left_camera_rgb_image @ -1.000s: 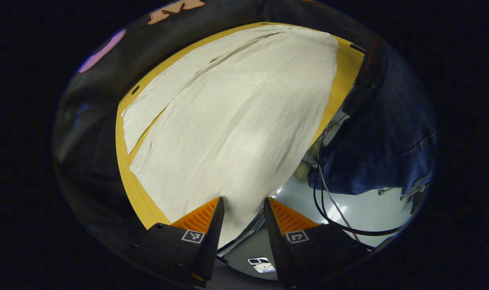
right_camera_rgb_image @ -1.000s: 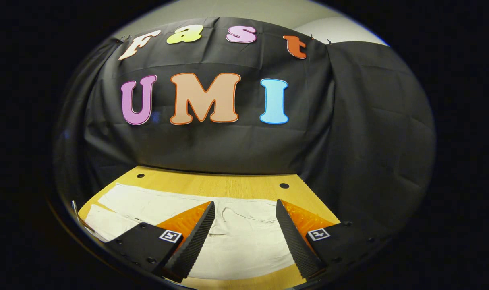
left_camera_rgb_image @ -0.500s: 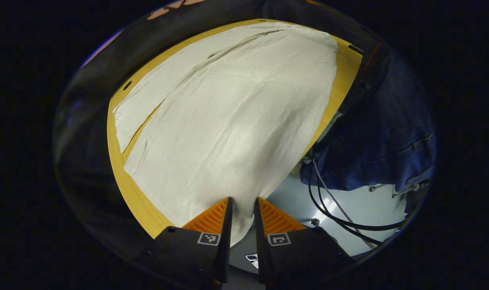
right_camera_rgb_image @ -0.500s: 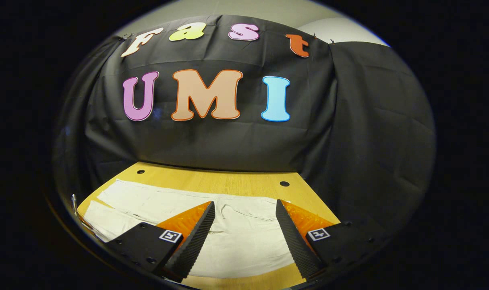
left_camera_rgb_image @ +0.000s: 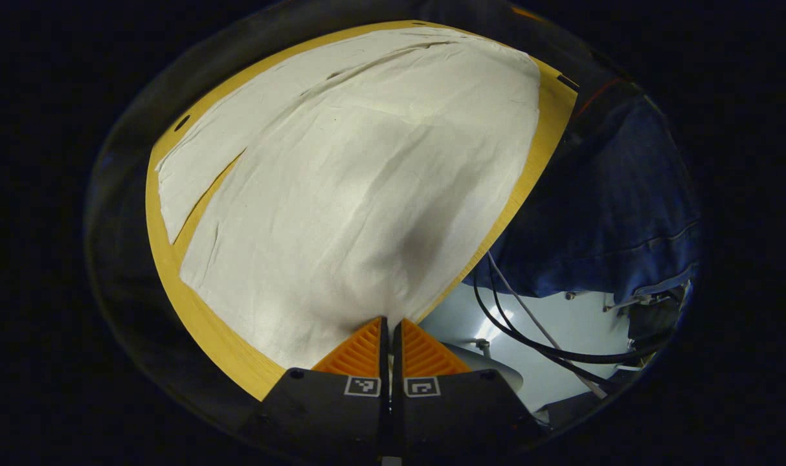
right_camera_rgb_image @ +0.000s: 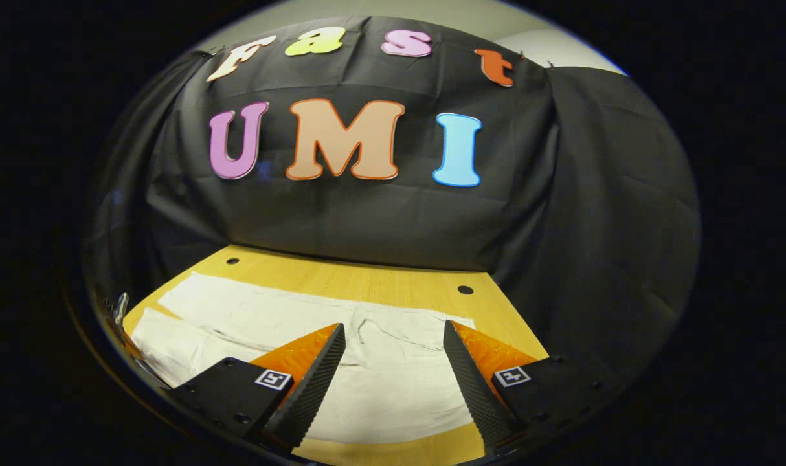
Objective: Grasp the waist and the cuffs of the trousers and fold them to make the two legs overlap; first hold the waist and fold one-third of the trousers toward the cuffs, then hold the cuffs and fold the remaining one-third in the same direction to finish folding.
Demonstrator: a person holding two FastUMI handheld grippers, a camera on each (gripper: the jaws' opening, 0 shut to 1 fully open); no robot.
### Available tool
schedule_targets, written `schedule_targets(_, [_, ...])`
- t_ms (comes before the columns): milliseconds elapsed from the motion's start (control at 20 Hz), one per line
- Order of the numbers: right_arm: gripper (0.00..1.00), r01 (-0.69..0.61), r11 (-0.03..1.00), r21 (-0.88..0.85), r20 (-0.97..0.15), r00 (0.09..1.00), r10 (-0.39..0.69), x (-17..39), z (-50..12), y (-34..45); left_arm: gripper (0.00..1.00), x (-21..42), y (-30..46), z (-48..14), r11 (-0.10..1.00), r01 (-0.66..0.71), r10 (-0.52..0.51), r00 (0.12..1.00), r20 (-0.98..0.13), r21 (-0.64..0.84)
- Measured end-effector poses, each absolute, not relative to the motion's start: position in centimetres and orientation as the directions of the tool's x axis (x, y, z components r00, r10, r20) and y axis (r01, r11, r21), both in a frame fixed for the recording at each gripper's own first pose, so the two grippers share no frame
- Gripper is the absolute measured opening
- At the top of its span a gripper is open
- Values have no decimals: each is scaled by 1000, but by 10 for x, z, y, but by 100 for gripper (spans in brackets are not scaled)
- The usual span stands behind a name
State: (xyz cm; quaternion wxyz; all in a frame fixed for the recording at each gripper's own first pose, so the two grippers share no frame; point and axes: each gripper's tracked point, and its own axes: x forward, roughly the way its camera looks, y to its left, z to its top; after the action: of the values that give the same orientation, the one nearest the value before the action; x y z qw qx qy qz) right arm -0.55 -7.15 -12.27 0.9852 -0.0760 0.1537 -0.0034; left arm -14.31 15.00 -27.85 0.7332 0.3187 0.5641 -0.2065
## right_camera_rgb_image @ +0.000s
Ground black backdrop cloth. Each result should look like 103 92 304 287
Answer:
82 16 702 389

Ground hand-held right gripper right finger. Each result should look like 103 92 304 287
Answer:
442 319 617 455

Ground white jeans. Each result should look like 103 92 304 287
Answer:
131 272 478 445

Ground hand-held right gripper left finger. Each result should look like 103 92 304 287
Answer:
166 322 346 452

